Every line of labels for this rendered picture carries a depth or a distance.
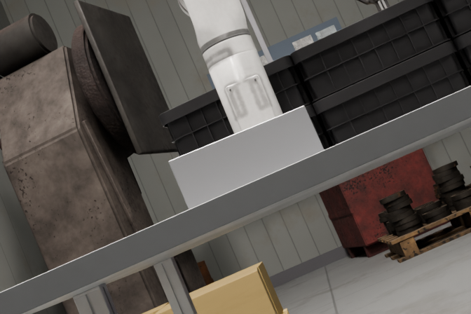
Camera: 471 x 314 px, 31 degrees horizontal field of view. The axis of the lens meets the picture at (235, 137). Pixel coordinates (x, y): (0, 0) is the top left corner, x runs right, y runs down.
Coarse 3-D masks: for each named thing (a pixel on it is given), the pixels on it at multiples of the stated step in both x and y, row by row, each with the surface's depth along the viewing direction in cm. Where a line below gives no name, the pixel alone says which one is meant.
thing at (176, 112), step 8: (288, 56) 171; (272, 64) 171; (280, 64) 170; (288, 64) 170; (272, 72) 171; (200, 96) 173; (208, 96) 173; (216, 96) 173; (184, 104) 174; (192, 104) 174; (200, 104) 173; (168, 112) 174; (176, 112) 174; (184, 112) 174; (160, 120) 176; (168, 120) 174
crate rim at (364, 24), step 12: (408, 0) 166; (420, 0) 166; (432, 0) 166; (384, 12) 167; (396, 12) 167; (360, 24) 168; (372, 24) 167; (336, 36) 169; (348, 36) 168; (300, 48) 170; (312, 48) 169; (324, 48) 169; (300, 60) 170
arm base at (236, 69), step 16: (208, 48) 147; (224, 48) 146; (240, 48) 146; (256, 48) 150; (208, 64) 148; (224, 64) 146; (240, 64) 145; (256, 64) 147; (224, 80) 146; (240, 80) 145; (256, 80) 145; (224, 96) 147; (240, 96) 145; (256, 96) 144; (272, 96) 146; (240, 112) 144; (256, 112) 144; (272, 112) 144; (240, 128) 145
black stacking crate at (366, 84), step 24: (432, 48) 165; (384, 72) 167; (408, 72) 166; (432, 72) 166; (456, 72) 164; (336, 96) 168; (360, 96) 168; (384, 96) 168; (408, 96) 167; (432, 96) 166; (336, 120) 169; (360, 120) 168; (384, 120) 167
